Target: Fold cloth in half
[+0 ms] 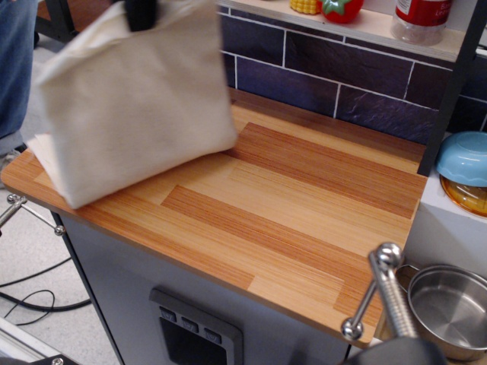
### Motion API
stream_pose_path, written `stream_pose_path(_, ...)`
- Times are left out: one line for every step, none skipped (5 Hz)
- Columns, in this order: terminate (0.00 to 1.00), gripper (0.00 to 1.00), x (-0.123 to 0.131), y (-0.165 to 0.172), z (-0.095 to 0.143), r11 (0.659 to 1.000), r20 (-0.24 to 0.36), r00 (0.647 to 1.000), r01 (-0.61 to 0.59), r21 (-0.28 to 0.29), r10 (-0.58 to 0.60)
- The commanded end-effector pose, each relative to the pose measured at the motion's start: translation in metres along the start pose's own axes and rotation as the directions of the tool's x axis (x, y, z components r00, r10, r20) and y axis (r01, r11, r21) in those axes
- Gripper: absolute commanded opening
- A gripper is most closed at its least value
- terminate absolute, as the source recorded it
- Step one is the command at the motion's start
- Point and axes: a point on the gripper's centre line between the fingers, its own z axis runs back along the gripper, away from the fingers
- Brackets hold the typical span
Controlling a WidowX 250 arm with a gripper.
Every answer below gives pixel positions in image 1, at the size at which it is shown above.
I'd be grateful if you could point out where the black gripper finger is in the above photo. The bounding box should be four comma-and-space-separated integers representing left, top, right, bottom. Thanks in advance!
124, 0, 158, 32

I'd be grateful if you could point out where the cream cloth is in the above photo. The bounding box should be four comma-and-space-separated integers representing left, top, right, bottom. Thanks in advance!
33, 1, 237, 209

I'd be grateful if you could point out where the background wooden table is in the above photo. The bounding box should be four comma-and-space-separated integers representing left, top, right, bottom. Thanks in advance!
35, 0, 112, 43

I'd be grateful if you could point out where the person leg in jeans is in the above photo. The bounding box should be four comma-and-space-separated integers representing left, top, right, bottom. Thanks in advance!
1, 0, 38, 156

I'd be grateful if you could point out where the yellow toy corn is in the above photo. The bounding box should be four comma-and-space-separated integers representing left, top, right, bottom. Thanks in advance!
289, 0, 323, 15

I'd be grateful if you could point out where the red toy tomato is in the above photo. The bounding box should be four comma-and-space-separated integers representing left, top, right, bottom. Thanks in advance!
321, 0, 364, 24

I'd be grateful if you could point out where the wooden shelf board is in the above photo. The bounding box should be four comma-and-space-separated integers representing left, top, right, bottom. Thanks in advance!
216, 1, 476, 62

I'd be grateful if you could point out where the red labelled plastic jar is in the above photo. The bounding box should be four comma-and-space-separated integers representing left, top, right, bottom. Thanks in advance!
390, 0, 453, 46

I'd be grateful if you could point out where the grey oven control panel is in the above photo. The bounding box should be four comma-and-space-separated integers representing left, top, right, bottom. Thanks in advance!
149, 287, 244, 364

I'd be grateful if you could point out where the light blue plastic bowl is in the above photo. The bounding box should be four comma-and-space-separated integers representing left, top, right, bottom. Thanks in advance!
435, 131, 486, 187

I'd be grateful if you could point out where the orange transparent plate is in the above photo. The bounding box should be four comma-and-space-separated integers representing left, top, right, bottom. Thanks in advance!
440, 176, 486, 217

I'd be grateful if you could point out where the stainless steel pot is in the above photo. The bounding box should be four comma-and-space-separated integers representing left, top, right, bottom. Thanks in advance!
396, 265, 486, 361

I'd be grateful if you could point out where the silver clamp screw handle left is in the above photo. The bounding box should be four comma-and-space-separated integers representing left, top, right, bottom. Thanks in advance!
0, 193, 65, 236

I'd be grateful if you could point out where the silver clamp screw handle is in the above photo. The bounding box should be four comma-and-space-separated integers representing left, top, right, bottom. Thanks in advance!
0, 193, 65, 236
341, 243, 419, 341

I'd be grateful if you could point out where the black floor cable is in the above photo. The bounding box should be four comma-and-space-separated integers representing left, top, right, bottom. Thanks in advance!
0, 256, 92, 326

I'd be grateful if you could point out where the black shelf upright post right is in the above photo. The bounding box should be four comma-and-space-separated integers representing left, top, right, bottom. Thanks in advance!
417, 1, 486, 177

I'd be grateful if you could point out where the silver clamp screw handle right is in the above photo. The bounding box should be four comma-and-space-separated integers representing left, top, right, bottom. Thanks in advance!
341, 243, 419, 341

